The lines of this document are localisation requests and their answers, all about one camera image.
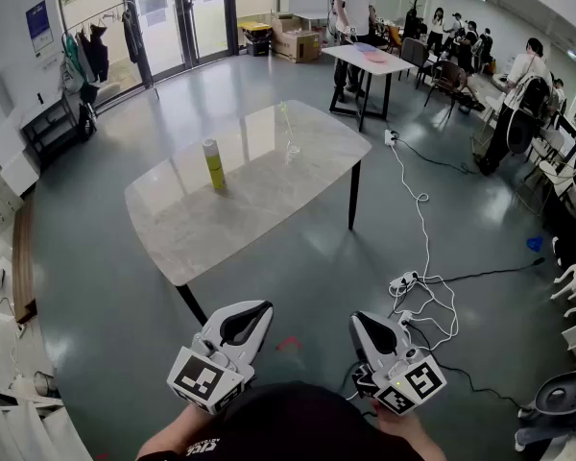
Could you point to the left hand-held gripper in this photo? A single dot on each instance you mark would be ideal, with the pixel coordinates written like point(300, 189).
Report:
point(206, 377)

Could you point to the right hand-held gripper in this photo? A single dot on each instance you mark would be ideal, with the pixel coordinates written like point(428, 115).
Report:
point(408, 382)

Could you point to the clear glass cup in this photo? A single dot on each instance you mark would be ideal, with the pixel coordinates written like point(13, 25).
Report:
point(292, 154)

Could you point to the person's right forearm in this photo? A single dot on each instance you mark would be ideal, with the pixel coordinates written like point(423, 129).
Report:
point(413, 437)

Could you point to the person's left forearm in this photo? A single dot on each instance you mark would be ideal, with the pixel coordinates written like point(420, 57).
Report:
point(177, 432)

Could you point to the white power strip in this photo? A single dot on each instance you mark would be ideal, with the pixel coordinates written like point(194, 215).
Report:
point(390, 137)
point(405, 319)
point(404, 280)

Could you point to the black table leg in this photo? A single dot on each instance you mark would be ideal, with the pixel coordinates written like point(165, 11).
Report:
point(192, 303)
point(354, 195)

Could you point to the person's black shirt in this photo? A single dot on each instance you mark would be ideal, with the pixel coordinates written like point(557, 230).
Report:
point(297, 425)

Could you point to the yellow spray can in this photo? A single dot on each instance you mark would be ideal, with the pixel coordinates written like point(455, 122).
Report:
point(214, 166)

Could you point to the blue floor object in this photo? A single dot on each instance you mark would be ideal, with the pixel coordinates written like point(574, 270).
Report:
point(535, 243)

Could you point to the grey swivel chair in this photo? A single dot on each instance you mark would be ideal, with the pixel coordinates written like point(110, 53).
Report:
point(557, 401)

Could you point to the wooden board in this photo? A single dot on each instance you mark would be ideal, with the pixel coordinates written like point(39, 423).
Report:
point(24, 267)

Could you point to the brown chair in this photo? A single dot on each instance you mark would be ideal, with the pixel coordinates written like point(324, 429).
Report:
point(447, 77)

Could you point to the white table with black legs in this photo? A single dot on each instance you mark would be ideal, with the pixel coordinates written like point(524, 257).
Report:
point(369, 60)

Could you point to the black low shelf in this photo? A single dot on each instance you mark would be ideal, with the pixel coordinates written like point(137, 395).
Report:
point(50, 125)

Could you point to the large cardboard box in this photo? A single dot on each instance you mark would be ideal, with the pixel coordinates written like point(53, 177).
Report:
point(297, 46)

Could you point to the pink sheet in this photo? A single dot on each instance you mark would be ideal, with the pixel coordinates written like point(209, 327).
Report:
point(370, 55)

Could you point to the black bin with yellow lid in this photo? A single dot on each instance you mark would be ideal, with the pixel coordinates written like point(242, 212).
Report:
point(256, 39)

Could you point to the metal clothes rack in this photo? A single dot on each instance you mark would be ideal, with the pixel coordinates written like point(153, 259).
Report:
point(139, 46)

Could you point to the white hanging bag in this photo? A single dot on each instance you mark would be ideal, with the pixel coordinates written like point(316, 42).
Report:
point(72, 77)

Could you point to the small cardboard box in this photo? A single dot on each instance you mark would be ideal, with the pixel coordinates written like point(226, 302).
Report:
point(285, 22)

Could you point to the black hanging jacket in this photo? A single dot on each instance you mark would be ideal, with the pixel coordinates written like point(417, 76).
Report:
point(97, 53)

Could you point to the dark hanging garment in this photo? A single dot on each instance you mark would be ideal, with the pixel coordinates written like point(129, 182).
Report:
point(132, 36)

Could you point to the green hanging garment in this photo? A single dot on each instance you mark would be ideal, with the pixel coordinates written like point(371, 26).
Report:
point(72, 58)

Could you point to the black coat stand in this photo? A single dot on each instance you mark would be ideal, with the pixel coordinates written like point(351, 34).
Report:
point(413, 17)

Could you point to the blue wall poster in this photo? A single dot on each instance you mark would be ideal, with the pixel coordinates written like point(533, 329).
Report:
point(39, 24)

